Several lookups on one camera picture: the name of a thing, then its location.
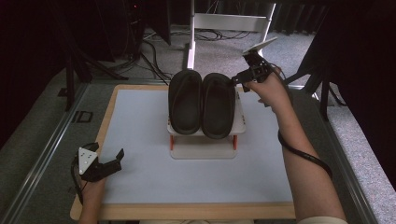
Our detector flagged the black metal stand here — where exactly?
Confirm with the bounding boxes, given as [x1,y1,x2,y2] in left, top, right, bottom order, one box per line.
[284,62,347,121]

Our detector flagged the black floor cables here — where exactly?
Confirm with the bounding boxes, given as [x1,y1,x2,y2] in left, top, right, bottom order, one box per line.
[139,38,173,84]

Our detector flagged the dark curtain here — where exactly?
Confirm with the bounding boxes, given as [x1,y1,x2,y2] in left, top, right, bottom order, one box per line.
[269,4,330,35]

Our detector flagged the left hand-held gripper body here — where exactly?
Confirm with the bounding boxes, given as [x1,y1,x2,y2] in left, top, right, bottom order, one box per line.
[77,147,123,183]

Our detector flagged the person's right hand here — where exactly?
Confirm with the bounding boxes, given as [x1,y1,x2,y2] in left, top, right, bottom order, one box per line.
[248,69,293,110]

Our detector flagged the aluminium floor rail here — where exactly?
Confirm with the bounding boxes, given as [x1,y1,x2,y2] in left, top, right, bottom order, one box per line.
[0,83,90,224]
[312,91,379,224]

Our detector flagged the light blue table mat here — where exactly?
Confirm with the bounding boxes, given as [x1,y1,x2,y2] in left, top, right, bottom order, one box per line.
[100,89,294,205]

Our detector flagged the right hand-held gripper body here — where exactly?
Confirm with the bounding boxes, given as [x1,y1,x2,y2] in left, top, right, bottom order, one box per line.
[242,36,278,84]

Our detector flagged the black cable bundle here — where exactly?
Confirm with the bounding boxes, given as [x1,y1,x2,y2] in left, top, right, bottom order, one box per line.
[195,28,251,42]

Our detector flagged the person's left hand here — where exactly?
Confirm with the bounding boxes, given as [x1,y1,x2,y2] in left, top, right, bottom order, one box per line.
[78,177,106,205]

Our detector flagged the white metal desk frame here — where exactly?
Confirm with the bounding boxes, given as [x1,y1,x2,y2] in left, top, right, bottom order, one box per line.
[185,0,277,77]

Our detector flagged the black rectangular floor bracket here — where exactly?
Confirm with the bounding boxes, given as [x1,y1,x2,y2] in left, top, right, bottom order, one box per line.
[72,110,93,123]

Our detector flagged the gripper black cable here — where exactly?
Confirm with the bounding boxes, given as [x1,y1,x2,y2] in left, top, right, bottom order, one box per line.
[270,63,333,181]
[70,142,94,206]

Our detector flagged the white two-tier shoe rack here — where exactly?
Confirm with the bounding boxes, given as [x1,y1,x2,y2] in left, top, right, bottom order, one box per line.
[166,83,248,161]

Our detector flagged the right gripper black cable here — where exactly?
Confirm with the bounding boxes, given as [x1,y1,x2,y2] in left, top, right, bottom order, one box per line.
[270,63,333,181]

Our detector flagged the black slipper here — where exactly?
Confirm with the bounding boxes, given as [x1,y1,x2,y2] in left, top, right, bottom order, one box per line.
[201,72,236,140]
[167,68,204,135]

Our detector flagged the person's pale clothing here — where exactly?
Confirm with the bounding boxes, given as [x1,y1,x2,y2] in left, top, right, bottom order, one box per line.
[139,218,255,224]

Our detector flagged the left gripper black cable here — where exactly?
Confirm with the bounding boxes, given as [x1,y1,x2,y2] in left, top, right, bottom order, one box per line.
[70,142,94,206]

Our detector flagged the black tripod stand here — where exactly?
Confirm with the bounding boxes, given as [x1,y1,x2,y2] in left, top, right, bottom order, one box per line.
[64,46,129,112]

